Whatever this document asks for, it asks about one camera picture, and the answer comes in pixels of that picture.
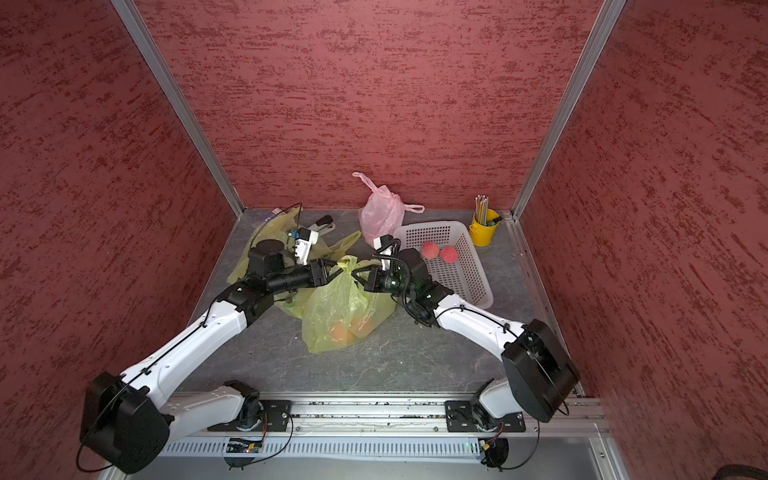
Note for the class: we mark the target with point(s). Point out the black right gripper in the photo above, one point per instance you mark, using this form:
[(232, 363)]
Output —
[(373, 282)]

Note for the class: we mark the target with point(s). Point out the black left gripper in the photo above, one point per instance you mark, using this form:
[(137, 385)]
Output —
[(321, 279)]

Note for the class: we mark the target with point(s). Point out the green avocado plastic bag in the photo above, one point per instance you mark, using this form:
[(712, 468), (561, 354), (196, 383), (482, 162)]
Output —
[(343, 300)]

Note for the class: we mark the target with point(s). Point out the yellow orange peach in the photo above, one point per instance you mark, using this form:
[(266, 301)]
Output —
[(362, 328)]

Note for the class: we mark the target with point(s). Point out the orange red peach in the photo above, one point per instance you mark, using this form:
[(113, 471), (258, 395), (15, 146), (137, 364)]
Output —
[(340, 334)]

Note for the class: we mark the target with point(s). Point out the pink plastic bag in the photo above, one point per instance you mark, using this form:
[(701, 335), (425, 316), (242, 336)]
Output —
[(383, 212)]

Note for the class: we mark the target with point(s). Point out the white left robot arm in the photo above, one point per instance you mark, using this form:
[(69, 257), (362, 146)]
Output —
[(128, 418)]

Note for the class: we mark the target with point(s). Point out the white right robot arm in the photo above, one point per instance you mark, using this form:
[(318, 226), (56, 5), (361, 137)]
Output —
[(539, 374)]

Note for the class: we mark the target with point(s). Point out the pink peach near gripper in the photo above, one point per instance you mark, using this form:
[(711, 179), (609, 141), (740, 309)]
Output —
[(430, 250)]

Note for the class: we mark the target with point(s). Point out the white plastic basket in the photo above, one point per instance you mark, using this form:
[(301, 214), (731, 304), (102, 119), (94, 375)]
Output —
[(466, 276)]

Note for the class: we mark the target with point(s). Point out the yellow pencil cup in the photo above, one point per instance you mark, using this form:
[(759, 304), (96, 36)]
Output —
[(482, 234)]

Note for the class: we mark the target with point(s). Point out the colored pencils bundle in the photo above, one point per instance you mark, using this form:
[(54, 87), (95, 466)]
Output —
[(481, 210)]

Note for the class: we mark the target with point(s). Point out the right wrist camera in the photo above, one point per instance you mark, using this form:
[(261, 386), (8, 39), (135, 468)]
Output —
[(383, 248)]

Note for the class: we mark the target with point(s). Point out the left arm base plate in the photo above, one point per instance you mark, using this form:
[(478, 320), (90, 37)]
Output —
[(272, 416)]

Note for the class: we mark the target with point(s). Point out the white slotted cable duct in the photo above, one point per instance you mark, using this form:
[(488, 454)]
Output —
[(435, 449)]

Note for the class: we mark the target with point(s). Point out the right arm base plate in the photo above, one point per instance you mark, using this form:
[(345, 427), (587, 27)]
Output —
[(462, 417)]

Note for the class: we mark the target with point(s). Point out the aluminium front rail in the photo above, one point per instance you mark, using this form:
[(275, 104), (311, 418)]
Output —
[(423, 415)]

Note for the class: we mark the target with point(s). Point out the left aluminium corner post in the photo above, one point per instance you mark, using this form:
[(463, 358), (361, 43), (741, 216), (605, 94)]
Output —
[(136, 27)]

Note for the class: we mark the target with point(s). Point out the aluminium corner post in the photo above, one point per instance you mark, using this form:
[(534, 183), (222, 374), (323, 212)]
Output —
[(136, 27), (603, 26)]

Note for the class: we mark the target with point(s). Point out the right aluminium corner post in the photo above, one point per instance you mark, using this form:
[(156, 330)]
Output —
[(603, 26)]

